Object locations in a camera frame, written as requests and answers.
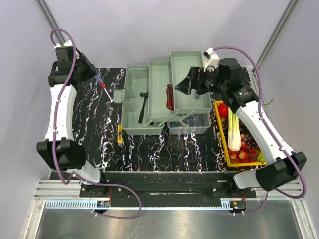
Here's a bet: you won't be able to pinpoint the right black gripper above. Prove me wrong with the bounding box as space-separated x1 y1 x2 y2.
174 67 226 96

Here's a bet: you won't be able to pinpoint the clear grey plastic toolbox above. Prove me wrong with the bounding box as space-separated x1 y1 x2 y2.
114 50 212 136

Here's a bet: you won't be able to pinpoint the black rubber mallet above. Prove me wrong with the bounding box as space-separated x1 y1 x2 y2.
138 92 149 123

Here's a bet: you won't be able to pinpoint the yellow utility knife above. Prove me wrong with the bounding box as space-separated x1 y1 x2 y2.
117 124 123 147

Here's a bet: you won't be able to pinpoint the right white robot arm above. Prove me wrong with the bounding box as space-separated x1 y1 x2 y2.
175 58 307 197

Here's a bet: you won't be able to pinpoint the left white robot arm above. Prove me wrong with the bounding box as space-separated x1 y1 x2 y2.
36 40 108 197

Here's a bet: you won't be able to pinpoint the yellow plastic basket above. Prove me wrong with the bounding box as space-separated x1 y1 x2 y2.
214 101 267 167

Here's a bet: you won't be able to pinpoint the red tomato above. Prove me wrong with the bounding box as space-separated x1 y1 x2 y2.
218 103 228 118

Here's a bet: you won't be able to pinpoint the black marble pattern mat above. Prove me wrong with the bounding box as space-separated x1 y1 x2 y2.
49 67 290 173

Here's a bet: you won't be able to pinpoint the green celery stalk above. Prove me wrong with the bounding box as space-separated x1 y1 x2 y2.
228 108 241 151

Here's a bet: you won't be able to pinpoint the dark purple grape bunch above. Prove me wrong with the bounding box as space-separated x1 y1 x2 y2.
222 118 259 150

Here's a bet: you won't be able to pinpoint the red lychee fruits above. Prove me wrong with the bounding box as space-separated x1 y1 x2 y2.
228 141 258 163

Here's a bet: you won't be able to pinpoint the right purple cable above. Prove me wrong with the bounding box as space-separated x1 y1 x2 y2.
213 46 308 216

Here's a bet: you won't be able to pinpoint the purple cable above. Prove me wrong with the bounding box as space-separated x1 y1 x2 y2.
50 28 143 220
213 46 308 216

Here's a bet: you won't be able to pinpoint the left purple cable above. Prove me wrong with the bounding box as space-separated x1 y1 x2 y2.
50 28 143 220

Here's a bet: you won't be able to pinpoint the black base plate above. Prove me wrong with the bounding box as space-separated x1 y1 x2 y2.
79 171 257 202

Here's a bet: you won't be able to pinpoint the aluminium frame rail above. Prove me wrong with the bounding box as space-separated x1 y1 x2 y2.
34 180 303 211

